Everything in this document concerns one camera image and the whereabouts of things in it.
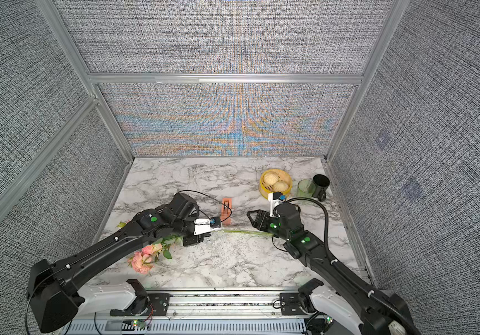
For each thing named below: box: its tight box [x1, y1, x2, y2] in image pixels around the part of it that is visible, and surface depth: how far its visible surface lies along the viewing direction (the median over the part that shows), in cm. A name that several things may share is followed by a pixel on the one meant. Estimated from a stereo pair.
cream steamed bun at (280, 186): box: [272, 180, 289, 193], surface depth 102 cm
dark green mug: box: [311, 173, 331, 202], surface depth 100 cm
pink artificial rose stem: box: [127, 228, 275, 274], surface depth 70 cm
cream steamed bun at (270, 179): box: [263, 173, 279, 185], surface depth 106 cm
